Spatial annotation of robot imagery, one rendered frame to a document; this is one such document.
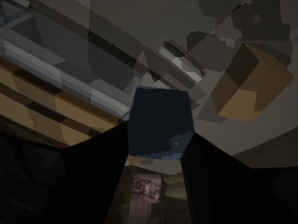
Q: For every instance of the brown rectangular block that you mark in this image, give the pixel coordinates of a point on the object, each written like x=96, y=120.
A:
x=253, y=79

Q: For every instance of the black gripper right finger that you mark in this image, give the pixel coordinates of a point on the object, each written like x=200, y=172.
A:
x=222, y=190

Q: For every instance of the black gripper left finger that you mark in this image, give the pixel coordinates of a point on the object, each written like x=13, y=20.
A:
x=86, y=173

